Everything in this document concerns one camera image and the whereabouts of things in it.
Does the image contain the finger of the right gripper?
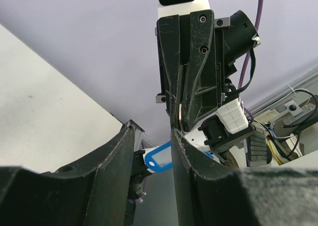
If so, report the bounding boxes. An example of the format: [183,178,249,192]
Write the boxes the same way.
[182,9,215,132]
[156,15,184,130]

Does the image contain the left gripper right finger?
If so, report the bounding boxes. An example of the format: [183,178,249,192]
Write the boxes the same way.
[171,129,260,226]

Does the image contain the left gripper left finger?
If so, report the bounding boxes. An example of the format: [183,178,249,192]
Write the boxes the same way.
[0,126,135,226]

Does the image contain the blue key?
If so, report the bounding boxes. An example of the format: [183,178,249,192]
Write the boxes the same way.
[144,140,214,173]

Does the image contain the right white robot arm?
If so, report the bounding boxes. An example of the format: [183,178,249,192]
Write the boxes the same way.
[156,9,260,162]

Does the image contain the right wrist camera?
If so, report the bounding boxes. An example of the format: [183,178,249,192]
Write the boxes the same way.
[157,0,210,19]

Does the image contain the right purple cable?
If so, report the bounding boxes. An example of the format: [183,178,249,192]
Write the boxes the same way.
[237,0,265,122]

